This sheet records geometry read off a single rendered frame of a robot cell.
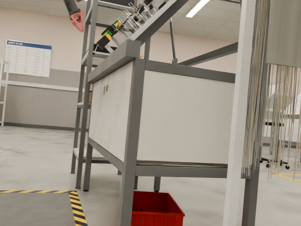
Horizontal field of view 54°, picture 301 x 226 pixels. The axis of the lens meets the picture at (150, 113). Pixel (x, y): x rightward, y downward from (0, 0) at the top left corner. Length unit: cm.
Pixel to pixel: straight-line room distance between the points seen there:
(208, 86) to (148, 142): 34
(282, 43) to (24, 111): 852
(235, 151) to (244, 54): 28
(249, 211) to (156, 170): 48
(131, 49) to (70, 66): 800
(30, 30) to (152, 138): 847
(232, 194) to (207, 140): 37
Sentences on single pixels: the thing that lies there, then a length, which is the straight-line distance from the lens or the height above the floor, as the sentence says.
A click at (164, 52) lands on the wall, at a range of 942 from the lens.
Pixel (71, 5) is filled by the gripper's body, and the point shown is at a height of 116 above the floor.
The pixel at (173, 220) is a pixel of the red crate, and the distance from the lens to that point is 150.
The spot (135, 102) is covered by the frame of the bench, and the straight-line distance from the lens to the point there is 110.
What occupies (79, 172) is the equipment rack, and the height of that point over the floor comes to 12.
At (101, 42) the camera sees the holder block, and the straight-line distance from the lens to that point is 170.
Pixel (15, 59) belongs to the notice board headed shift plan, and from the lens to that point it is 930.
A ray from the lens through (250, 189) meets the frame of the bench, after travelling 138.
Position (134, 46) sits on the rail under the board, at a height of 84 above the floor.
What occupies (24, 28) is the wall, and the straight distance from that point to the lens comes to 948.
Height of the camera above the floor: 58
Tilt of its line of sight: 1 degrees up
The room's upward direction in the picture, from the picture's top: 5 degrees clockwise
